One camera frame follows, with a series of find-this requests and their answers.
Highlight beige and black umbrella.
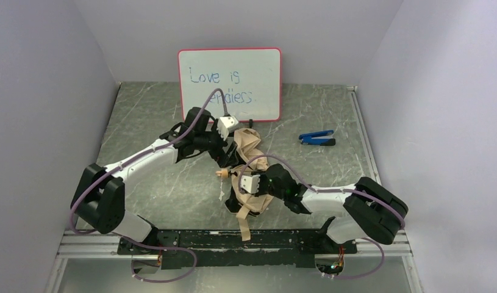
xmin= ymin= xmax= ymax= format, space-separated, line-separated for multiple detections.
xmin=215 ymin=127 xmax=275 ymax=242

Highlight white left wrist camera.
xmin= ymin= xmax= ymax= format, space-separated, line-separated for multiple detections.
xmin=216 ymin=116 xmax=239 ymax=141

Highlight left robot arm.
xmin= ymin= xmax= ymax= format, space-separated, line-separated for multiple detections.
xmin=71 ymin=107 xmax=240 ymax=246

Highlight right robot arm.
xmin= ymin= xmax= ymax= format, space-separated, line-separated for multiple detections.
xmin=241 ymin=164 xmax=409 ymax=245

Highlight red framed whiteboard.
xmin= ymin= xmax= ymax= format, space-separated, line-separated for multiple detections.
xmin=178 ymin=47 xmax=282 ymax=122

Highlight aluminium frame rail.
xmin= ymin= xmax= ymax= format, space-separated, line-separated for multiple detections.
xmin=45 ymin=229 xmax=423 ymax=292

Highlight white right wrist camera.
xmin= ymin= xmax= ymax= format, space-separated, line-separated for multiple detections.
xmin=239 ymin=175 xmax=260 ymax=195

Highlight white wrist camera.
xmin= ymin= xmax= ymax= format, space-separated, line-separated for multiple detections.
xmin=216 ymin=116 xmax=239 ymax=141
xmin=239 ymin=175 xmax=260 ymax=195

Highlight blue and black stapler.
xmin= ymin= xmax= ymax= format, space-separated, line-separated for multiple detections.
xmin=298 ymin=129 xmax=336 ymax=147

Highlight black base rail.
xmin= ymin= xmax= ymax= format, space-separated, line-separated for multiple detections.
xmin=117 ymin=228 xmax=357 ymax=270

